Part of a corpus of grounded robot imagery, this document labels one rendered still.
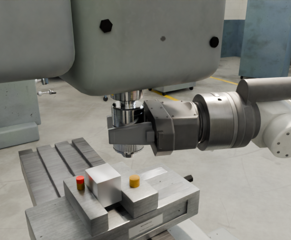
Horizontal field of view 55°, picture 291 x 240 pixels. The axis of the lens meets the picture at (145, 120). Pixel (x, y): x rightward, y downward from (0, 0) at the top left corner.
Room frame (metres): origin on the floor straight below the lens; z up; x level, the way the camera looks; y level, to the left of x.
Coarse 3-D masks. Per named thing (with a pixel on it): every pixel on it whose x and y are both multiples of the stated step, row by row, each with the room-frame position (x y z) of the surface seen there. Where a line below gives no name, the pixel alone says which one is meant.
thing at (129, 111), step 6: (114, 102) 0.39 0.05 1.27; (138, 102) 0.39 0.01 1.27; (114, 108) 0.36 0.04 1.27; (120, 108) 0.36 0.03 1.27; (126, 108) 0.36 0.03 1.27; (132, 108) 0.36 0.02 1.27; (138, 108) 0.36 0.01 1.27; (120, 114) 0.36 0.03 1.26; (126, 114) 0.35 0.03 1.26; (132, 114) 0.36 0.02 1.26; (138, 114) 0.36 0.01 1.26
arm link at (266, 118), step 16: (240, 80) 0.40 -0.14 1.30; (256, 80) 0.39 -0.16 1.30; (272, 80) 0.39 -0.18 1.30; (288, 80) 0.39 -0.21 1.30; (240, 96) 0.39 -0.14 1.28; (256, 96) 0.38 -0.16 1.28; (272, 96) 0.38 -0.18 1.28; (288, 96) 0.39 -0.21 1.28; (240, 112) 0.37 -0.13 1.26; (256, 112) 0.38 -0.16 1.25; (272, 112) 0.37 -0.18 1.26; (288, 112) 0.38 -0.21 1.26; (240, 128) 0.36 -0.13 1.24; (256, 128) 0.38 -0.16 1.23; (272, 128) 0.36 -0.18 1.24; (288, 128) 0.35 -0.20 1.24; (240, 144) 0.37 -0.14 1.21; (256, 144) 0.39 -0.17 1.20; (272, 144) 0.35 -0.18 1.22; (288, 144) 0.36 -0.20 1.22
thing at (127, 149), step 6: (114, 114) 0.36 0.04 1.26; (114, 120) 0.36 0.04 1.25; (120, 120) 0.36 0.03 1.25; (126, 120) 0.36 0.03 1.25; (132, 120) 0.36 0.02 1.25; (138, 120) 0.36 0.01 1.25; (114, 126) 0.37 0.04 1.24; (120, 126) 0.36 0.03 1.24; (114, 144) 0.37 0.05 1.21; (120, 150) 0.36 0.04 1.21; (126, 150) 0.36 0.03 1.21; (132, 150) 0.36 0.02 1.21; (138, 150) 0.36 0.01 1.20
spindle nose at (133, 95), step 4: (124, 92) 0.35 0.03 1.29; (128, 92) 0.35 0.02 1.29; (132, 92) 0.36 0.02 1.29; (136, 92) 0.36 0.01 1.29; (140, 92) 0.36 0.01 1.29; (112, 96) 0.36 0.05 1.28; (116, 96) 0.36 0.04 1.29; (120, 96) 0.36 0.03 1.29; (124, 96) 0.35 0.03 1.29; (128, 96) 0.35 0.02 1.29; (132, 96) 0.36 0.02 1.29; (136, 96) 0.36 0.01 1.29; (140, 96) 0.36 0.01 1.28; (120, 100) 0.36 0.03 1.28; (124, 100) 0.35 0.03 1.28; (128, 100) 0.35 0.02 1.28; (132, 100) 0.36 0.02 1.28
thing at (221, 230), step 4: (220, 228) 0.71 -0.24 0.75; (224, 228) 0.71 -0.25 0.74; (212, 232) 0.69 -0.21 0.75; (216, 232) 0.69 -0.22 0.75; (220, 232) 0.69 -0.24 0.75; (224, 232) 0.69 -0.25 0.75; (228, 232) 0.69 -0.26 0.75; (212, 236) 0.67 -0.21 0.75; (216, 236) 0.67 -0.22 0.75; (220, 236) 0.67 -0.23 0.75; (224, 236) 0.67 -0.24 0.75; (228, 236) 0.67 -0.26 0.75; (232, 236) 0.67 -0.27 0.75
